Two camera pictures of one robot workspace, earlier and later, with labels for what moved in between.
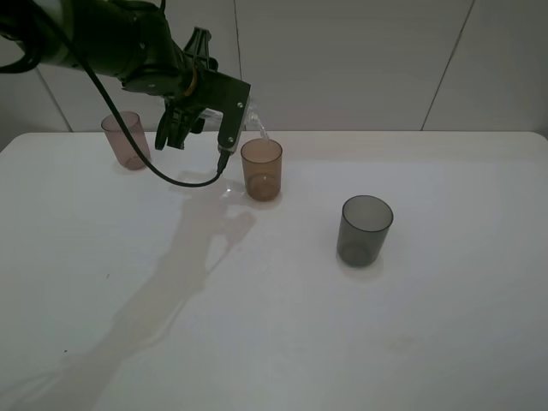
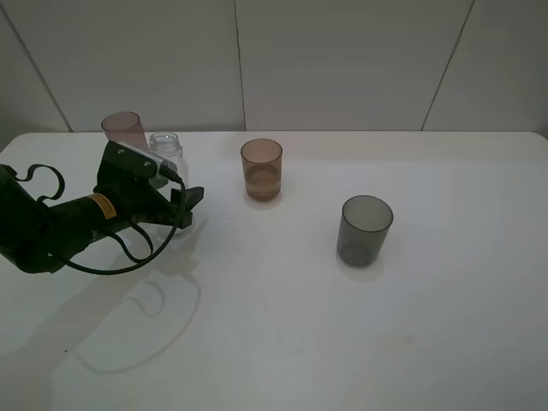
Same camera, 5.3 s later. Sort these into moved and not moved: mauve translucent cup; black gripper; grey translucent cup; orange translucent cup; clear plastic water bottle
Moved: black gripper; clear plastic water bottle
Not moved: grey translucent cup; mauve translucent cup; orange translucent cup
